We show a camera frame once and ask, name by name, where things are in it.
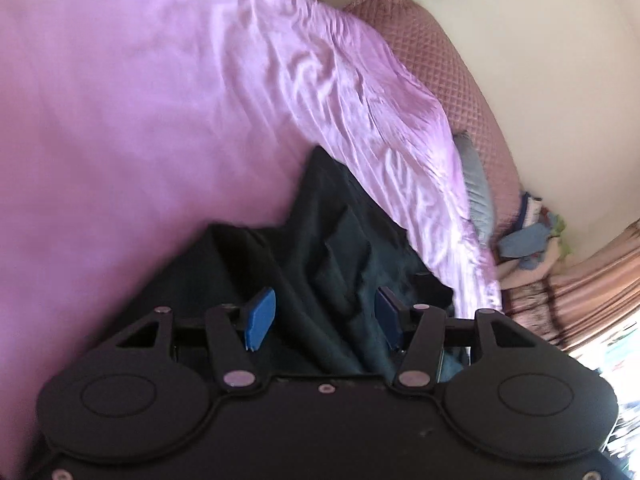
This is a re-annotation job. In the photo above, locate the purple bed sheet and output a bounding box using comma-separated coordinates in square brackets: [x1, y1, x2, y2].
[0, 0, 502, 480]

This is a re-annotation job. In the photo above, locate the dark green garment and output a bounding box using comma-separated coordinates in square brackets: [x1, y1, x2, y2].
[140, 145, 473, 380]

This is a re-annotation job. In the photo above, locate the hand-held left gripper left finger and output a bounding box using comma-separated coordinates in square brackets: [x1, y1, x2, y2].
[114, 287, 277, 394]

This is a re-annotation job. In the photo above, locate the grey-blue pillow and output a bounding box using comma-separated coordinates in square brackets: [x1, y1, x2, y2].
[452, 130, 497, 250]

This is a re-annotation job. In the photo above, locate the bright window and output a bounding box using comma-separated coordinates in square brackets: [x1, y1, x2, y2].
[565, 320, 640, 476]

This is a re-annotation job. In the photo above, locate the pink quilted headboard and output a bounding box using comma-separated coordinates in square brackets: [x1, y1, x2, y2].
[342, 0, 527, 223]

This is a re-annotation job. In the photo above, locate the pile of colourful clothes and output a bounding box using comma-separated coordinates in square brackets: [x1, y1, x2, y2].
[495, 191, 570, 292]

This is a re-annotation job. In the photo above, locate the brown patterned curtain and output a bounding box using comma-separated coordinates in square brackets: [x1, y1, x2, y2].
[501, 224, 640, 357]

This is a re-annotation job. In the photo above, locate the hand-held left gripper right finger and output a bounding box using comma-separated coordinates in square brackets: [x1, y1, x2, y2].
[374, 286, 540, 390]

